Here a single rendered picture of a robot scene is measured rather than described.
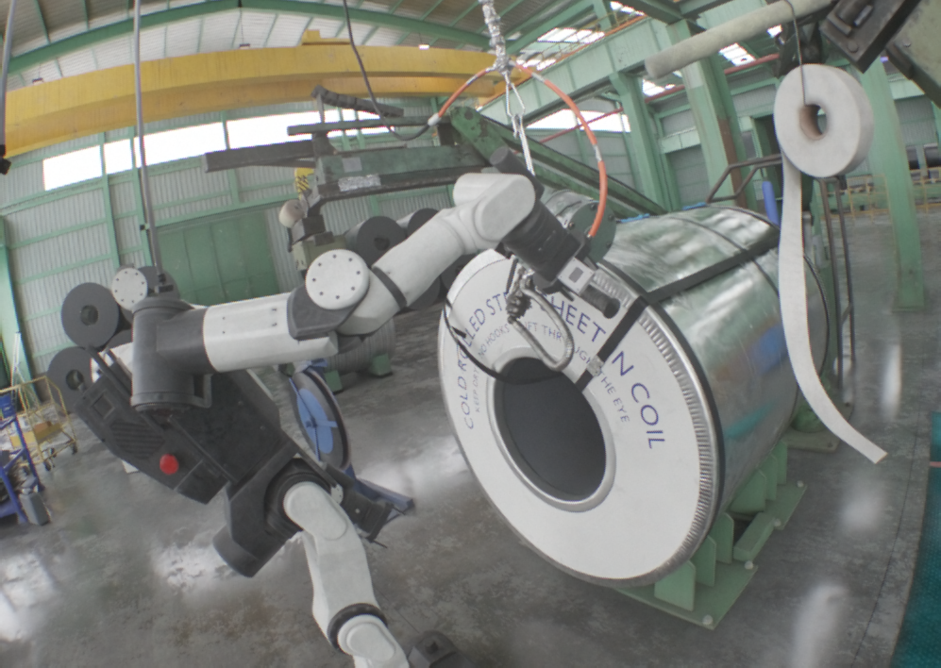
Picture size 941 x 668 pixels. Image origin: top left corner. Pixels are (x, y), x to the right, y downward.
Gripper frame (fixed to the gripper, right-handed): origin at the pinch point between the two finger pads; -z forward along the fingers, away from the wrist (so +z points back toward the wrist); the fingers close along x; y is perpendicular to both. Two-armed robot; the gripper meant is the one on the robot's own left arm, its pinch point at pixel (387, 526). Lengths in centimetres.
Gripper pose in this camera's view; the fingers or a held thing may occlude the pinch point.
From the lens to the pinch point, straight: 137.6
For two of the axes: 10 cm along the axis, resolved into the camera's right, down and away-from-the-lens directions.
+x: 4.5, -7.8, 4.3
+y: -6.2, 0.7, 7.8
